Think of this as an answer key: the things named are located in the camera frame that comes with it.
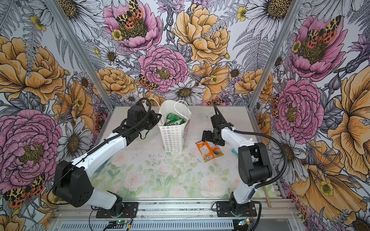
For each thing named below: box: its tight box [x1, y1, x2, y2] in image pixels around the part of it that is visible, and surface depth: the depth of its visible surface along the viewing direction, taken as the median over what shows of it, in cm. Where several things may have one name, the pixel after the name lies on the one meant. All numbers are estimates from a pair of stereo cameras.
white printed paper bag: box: [157, 99, 192, 153], surface depth 85 cm
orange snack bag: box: [195, 140, 225, 163], surface depth 96 cm
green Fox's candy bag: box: [164, 112, 186, 127], surface depth 96 cm
